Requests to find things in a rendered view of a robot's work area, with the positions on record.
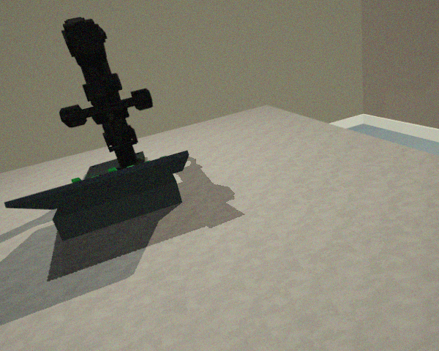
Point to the grey switch panel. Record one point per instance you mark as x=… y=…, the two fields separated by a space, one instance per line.
x=98 y=202

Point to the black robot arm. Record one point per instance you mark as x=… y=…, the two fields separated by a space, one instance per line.
x=85 y=41

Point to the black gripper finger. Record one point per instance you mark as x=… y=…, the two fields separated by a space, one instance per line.
x=120 y=114
x=102 y=118

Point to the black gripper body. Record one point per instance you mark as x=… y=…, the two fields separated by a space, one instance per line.
x=74 y=116

